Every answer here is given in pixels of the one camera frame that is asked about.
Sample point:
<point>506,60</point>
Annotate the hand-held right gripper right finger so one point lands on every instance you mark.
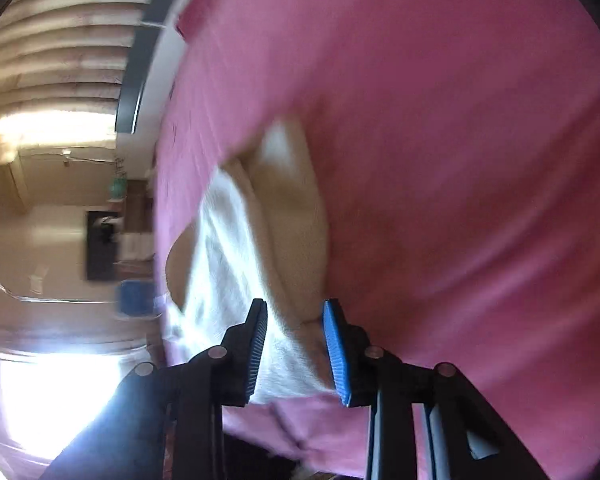
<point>337,355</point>

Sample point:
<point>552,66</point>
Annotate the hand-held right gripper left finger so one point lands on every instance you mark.
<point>257,350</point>

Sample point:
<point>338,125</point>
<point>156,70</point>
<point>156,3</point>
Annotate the beige knitted sweater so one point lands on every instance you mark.
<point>285,220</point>

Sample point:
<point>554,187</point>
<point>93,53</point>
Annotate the white drawer cabinet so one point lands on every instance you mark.
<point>135,246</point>

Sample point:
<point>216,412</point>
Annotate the black television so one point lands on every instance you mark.
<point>97,255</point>

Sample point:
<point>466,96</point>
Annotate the wooden desk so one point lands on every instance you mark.
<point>137,205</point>

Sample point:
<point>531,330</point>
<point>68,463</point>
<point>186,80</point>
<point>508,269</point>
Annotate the bright window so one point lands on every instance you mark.
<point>55,395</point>

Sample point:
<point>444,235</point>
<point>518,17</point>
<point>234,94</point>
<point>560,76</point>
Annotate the pink bedspread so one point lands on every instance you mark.
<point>455,160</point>

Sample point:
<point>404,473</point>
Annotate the dark grey headboard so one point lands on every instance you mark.
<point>135,75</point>

